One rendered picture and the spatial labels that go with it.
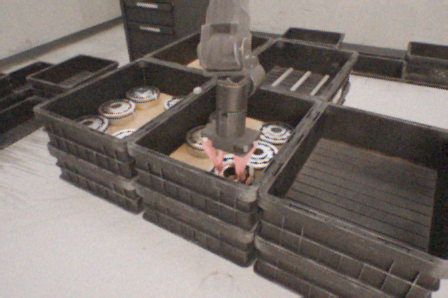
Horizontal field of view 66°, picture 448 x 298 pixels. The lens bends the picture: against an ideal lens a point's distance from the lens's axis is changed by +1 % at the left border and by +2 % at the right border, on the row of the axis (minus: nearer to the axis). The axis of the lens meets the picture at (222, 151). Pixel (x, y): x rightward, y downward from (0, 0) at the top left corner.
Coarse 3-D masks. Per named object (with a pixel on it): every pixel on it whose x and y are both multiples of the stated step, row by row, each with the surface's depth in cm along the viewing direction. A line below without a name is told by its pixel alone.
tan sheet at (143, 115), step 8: (168, 96) 109; (160, 104) 105; (136, 112) 101; (144, 112) 101; (152, 112) 101; (160, 112) 101; (136, 120) 97; (144, 120) 97; (112, 128) 94; (120, 128) 94; (128, 128) 94; (136, 128) 94
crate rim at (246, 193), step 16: (288, 96) 88; (304, 96) 87; (176, 112) 81; (128, 144) 70; (288, 144) 70; (144, 160) 69; (160, 160) 66; (176, 160) 65; (272, 160) 65; (192, 176) 64; (208, 176) 61; (224, 192) 61; (240, 192) 59; (256, 192) 59
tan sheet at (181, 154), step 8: (248, 120) 97; (256, 120) 97; (256, 128) 93; (184, 144) 87; (176, 152) 84; (184, 152) 84; (224, 152) 84; (184, 160) 82; (192, 160) 82; (200, 160) 82; (208, 160) 82; (208, 168) 79; (232, 176) 77
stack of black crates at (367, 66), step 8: (360, 56) 205; (368, 56) 204; (360, 64) 208; (368, 64) 206; (376, 64) 204; (384, 64) 202; (392, 64) 200; (400, 64) 198; (352, 72) 184; (360, 72) 184; (368, 72) 208; (376, 72) 206; (384, 72) 205; (392, 72) 203; (400, 72) 199; (392, 80) 178; (400, 80) 176
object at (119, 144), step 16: (128, 64) 105; (160, 64) 105; (96, 80) 95; (64, 96) 88; (192, 96) 88; (48, 112) 80; (64, 128) 78; (80, 128) 75; (144, 128) 75; (112, 144) 72
